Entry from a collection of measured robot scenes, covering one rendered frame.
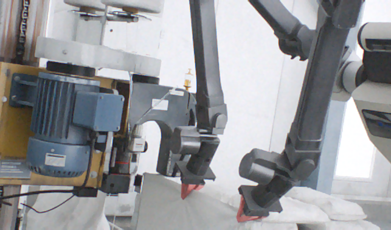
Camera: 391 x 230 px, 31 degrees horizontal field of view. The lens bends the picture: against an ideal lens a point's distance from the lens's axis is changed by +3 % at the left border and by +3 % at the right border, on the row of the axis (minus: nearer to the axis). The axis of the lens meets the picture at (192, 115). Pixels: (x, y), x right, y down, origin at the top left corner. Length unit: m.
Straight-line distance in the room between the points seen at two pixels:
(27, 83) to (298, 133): 0.74
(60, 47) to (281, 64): 6.08
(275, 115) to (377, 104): 5.87
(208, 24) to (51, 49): 0.38
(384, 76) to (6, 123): 0.98
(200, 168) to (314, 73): 0.54
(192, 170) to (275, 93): 5.87
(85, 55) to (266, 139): 6.04
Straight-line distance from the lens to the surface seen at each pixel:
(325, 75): 1.37
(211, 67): 1.72
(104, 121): 1.67
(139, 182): 2.06
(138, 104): 2.00
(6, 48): 1.90
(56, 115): 1.70
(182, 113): 2.09
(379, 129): 1.87
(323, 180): 7.78
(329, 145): 7.76
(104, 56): 1.72
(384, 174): 9.05
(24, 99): 1.86
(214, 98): 1.73
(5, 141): 1.87
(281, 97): 7.69
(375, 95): 1.85
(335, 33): 1.33
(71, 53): 1.67
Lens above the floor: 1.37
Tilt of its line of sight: 3 degrees down
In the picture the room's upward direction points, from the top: 9 degrees clockwise
